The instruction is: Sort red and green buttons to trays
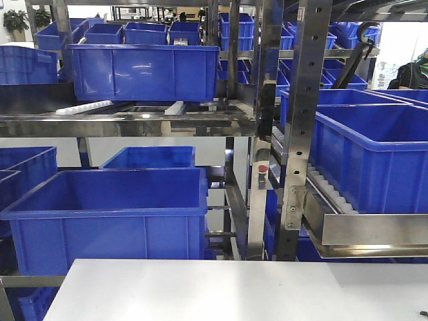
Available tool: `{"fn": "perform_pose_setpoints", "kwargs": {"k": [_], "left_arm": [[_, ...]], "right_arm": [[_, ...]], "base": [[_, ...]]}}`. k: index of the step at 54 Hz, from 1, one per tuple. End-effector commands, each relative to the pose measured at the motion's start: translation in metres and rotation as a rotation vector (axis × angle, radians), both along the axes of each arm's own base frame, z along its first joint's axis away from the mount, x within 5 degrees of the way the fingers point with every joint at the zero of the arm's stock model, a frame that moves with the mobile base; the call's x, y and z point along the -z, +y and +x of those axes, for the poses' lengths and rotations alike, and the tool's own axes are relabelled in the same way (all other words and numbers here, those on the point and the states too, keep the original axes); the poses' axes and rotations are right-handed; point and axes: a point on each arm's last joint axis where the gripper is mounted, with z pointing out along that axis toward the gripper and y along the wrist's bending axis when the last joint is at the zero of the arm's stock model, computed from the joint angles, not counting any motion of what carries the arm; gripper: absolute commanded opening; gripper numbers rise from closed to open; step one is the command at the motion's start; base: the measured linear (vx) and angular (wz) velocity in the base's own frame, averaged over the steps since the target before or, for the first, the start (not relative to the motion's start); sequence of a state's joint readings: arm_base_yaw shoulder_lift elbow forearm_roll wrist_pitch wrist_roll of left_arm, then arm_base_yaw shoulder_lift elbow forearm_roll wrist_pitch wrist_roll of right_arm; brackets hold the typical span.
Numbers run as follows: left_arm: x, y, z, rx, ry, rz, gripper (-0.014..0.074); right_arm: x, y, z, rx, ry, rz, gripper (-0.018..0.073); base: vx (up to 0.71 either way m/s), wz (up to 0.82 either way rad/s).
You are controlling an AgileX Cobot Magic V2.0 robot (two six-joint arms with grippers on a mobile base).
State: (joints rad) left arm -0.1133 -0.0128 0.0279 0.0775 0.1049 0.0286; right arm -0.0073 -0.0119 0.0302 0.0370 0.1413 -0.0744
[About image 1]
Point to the blue bin behind lower left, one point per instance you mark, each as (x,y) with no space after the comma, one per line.
(147,157)

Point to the large blue bin upper shelf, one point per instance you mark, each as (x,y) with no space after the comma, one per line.
(120,72)

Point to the large blue bin shelf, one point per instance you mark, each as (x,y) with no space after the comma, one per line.
(120,72)
(374,156)

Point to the stainless steel rack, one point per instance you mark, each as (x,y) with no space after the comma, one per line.
(302,202)

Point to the large blue bin right shelf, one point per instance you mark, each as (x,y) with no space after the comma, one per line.
(374,156)

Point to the large blue bin lower left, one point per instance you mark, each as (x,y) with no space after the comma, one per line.
(109,214)

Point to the blue bin far left lower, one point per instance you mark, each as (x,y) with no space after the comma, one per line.
(23,168)

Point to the blue bin upper far left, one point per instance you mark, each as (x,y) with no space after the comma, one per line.
(24,65)

